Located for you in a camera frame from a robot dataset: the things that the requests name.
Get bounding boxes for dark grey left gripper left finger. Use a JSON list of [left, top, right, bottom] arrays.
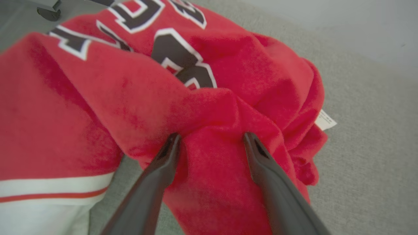
[[101, 132, 182, 235]]

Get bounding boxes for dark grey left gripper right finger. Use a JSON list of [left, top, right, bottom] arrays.
[[243, 132, 332, 235]]

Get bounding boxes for red jersey with black numbers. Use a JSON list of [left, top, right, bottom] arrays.
[[0, 0, 337, 235]]

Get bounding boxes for grey stand with black caster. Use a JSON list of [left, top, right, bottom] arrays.
[[33, 0, 62, 22]]

